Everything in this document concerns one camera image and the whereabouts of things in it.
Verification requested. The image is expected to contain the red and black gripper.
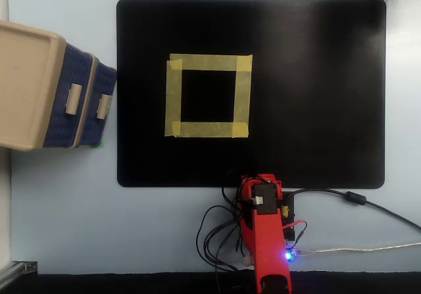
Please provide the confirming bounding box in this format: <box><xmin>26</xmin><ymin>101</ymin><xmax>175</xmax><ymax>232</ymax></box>
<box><xmin>239</xmin><ymin>174</ymin><xmax>284</xmax><ymax>203</ymax></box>

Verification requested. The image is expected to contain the blue drawer with green tape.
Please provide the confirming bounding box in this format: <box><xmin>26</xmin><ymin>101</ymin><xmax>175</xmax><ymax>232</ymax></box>
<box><xmin>78</xmin><ymin>62</ymin><xmax>118</xmax><ymax>147</ymax></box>

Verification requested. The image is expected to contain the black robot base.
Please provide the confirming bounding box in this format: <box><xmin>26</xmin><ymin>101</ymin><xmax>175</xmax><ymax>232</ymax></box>
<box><xmin>278</xmin><ymin>191</ymin><xmax>297</xmax><ymax>242</ymax></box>

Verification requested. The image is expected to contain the blue woven-pattern drawer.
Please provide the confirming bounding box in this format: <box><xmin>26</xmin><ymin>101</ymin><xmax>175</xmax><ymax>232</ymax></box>
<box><xmin>42</xmin><ymin>43</ymin><xmax>96</xmax><ymax>149</ymax></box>

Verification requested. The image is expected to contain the beige plastic drawer cabinet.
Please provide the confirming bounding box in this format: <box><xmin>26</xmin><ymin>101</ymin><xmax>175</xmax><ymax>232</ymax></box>
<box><xmin>0</xmin><ymin>20</ymin><xmax>99</xmax><ymax>153</ymax></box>

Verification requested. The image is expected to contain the yellow masking tape strip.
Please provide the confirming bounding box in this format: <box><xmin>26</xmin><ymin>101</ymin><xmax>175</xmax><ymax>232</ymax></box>
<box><xmin>164</xmin><ymin>59</ymin><xmax>183</xmax><ymax>137</ymax></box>
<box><xmin>169</xmin><ymin>53</ymin><xmax>253</xmax><ymax>71</ymax></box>
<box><xmin>232</xmin><ymin>54</ymin><xmax>253</xmax><ymax>139</ymax></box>
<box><xmin>173</xmin><ymin>122</ymin><xmax>249</xmax><ymax>139</ymax></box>

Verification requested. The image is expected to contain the controller board with LED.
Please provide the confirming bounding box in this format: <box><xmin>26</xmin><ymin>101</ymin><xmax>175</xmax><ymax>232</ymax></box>
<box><xmin>283</xmin><ymin>237</ymin><xmax>299</xmax><ymax>264</ymax></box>

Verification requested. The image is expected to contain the black mat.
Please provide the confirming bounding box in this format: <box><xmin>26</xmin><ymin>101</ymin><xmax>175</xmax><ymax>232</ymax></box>
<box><xmin>116</xmin><ymin>0</ymin><xmax>387</xmax><ymax>188</ymax></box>

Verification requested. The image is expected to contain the black backdrop curtain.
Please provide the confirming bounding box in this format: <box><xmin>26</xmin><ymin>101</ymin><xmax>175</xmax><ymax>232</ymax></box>
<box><xmin>0</xmin><ymin>272</ymin><xmax>421</xmax><ymax>294</ymax></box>

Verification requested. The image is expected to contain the black motor cable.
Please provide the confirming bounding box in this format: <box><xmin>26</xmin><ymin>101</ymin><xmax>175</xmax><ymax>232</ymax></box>
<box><xmin>222</xmin><ymin>168</ymin><xmax>251</xmax><ymax>209</ymax></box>

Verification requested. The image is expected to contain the red wire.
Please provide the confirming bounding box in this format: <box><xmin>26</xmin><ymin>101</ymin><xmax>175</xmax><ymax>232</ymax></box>
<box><xmin>282</xmin><ymin>220</ymin><xmax>307</xmax><ymax>231</ymax></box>

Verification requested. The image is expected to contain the thin black cable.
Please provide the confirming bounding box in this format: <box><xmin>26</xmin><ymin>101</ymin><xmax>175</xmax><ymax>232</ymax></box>
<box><xmin>196</xmin><ymin>205</ymin><xmax>246</xmax><ymax>272</ymax></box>
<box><xmin>203</xmin><ymin>221</ymin><xmax>244</xmax><ymax>265</ymax></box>
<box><xmin>293</xmin><ymin>223</ymin><xmax>308</xmax><ymax>246</ymax></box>

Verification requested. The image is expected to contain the thick black power cable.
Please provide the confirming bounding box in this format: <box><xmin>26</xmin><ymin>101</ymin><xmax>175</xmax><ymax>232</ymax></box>
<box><xmin>286</xmin><ymin>188</ymin><xmax>421</xmax><ymax>233</ymax></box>

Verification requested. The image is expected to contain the silver USB cable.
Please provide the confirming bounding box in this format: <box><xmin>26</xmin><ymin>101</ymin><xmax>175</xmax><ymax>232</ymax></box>
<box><xmin>294</xmin><ymin>241</ymin><xmax>421</xmax><ymax>255</ymax></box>

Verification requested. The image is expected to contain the beige cylindrical drawer handle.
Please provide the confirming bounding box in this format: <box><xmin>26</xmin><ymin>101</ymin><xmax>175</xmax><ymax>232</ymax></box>
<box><xmin>64</xmin><ymin>84</ymin><xmax>83</xmax><ymax>115</ymax></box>

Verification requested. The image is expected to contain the aluminium frame profile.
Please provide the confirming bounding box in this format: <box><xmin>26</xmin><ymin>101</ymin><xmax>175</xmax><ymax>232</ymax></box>
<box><xmin>0</xmin><ymin>260</ymin><xmax>38</xmax><ymax>279</ymax></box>

